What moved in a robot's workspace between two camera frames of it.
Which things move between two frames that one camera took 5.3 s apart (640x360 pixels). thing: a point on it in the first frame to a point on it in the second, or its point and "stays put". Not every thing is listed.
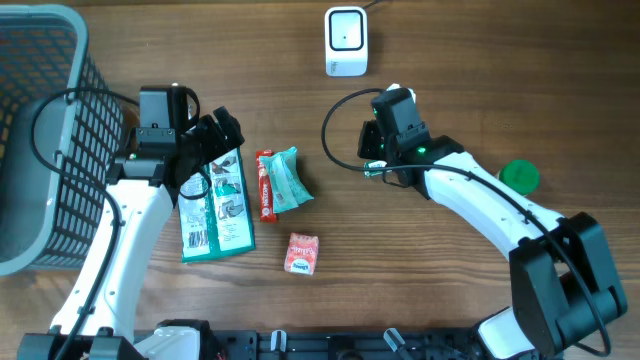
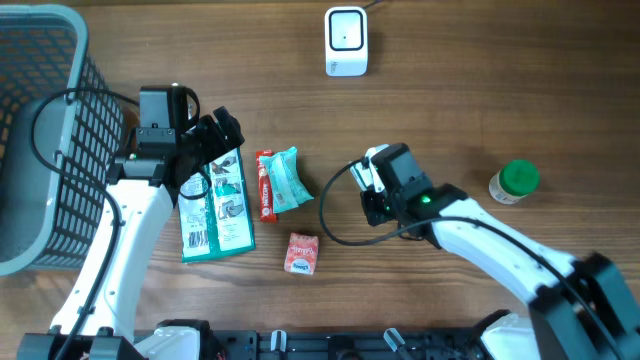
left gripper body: (207, 141) stays put
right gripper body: (373, 144) to (379, 206)
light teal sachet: (288, 185) stays put
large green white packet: (214, 216) stays put
